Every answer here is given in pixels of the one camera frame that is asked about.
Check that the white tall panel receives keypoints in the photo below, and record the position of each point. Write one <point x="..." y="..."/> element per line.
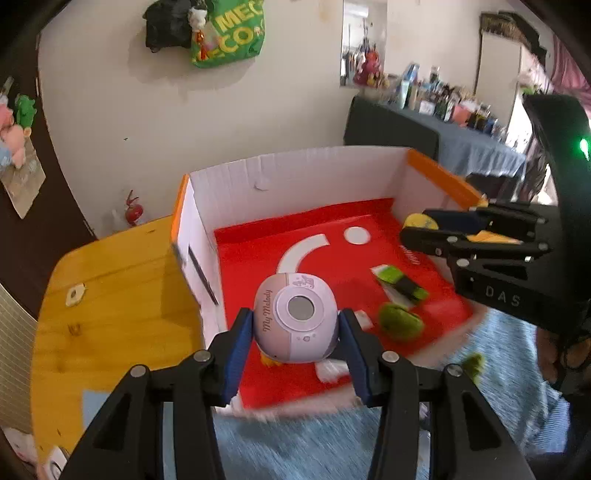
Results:
<point x="498" y="69"/>

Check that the white power bank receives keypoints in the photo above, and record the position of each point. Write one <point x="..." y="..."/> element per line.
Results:
<point x="55" y="461"/>

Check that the green tote bag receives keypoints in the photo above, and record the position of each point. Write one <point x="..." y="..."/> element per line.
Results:
<point x="235" y="37"/>

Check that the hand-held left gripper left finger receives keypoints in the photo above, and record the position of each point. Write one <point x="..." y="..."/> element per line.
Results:
<point x="238" y="350"/>

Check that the pink rabbit plush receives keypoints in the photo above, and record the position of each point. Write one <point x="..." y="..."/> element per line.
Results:
<point x="369" y="69"/>

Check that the side table with blue cloth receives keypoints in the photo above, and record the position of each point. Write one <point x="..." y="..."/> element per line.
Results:
<point x="392" y="124"/>

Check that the black bag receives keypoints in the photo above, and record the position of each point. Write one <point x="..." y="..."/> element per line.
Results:
<point x="166" y="25"/>

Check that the pink round speaker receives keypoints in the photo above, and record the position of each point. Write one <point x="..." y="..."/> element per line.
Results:
<point x="295" y="323"/>

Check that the yellow foot toy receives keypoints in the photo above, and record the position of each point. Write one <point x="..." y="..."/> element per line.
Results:
<point x="270" y="361"/>

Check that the pink pig plush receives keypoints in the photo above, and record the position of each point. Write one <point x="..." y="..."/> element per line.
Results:
<point x="5" y="115"/>

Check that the light pink plush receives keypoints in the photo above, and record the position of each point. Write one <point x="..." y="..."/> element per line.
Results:
<point x="13" y="145"/>

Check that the dark brown door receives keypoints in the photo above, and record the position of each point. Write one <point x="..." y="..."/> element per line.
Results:
<point x="27" y="258"/>

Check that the person's right hand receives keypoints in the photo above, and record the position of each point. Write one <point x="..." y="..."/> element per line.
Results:
<point x="549" y="355"/>

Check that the white cat charm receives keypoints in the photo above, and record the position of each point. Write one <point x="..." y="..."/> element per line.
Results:
<point x="198" y="21"/>

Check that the fluffy blue blanket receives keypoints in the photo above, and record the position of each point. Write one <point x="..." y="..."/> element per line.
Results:
<point x="300" y="443"/>

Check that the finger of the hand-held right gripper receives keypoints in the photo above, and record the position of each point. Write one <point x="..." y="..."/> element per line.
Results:
<point x="498" y="217"/>
<point x="425" y="239"/>

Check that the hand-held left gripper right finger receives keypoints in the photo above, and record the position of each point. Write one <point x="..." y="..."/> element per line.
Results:
<point x="356" y="357"/>

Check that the green black small toy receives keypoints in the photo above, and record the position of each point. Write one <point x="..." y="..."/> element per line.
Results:
<point x="399" y="284"/>

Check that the orange cardboard box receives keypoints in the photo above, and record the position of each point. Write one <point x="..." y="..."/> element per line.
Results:
<point x="203" y="221"/>

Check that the yellow cap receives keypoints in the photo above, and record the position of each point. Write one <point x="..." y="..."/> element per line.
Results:
<point x="418" y="220"/>

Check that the wall mirror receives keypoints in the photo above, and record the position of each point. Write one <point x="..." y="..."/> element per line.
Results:
<point x="364" y="27"/>

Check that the red paper sheet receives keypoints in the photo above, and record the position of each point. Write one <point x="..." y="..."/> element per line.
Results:
<point x="249" y="254"/>

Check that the row of bottles and boxes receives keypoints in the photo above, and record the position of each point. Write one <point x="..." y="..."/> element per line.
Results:
<point x="443" y="99"/>

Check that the green frog plush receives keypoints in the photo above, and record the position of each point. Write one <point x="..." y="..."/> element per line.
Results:
<point x="25" y="110"/>

